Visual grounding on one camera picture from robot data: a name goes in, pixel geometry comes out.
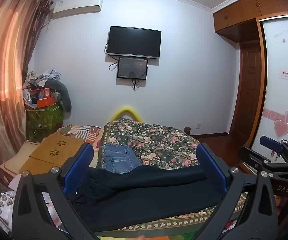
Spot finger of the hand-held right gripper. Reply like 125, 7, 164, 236
239, 146, 288, 178
260, 135, 285, 154

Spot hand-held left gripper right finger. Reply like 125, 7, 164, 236
196, 143, 278, 240

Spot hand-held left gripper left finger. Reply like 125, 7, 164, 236
12, 144, 96, 240

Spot dark navy pants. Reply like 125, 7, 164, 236
67, 164, 225, 233

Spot striped patchwork cloth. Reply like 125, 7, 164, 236
56, 124, 102, 141

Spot wooden lap desk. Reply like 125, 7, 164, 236
19, 134, 84, 174

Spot blue denim jeans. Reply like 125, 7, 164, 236
101, 144, 143, 174

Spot white heart-print wardrobe door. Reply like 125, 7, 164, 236
249, 15, 288, 155

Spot floral green blanket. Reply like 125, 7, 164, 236
94, 117, 250, 240

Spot green leaf-print storage bag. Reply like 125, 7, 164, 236
25, 102, 64, 143

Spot brown wooden door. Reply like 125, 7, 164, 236
234, 40, 263, 140

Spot grey bolster pillow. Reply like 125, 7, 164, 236
42, 79, 72, 112

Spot yellow foam headboard guard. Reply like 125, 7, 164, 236
109, 106, 143, 123

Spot orange box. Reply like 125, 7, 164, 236
36, 97, 57, 108

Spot beige bed mat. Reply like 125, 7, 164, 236
0, 140, 47, 177

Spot pile of clothes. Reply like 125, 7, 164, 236
22, 67, 60, 90

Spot small black monitor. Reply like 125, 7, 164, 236
117, 57, 149, 80

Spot pink brown curtain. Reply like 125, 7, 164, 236
0, 0, 52, 180

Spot wooden overhead cabinets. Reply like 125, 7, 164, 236
213, 0, 288, 40

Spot white air conditioner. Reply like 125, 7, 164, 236
52, 0, 104, 19

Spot black wall television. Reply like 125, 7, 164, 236
106, 26, 162, 60

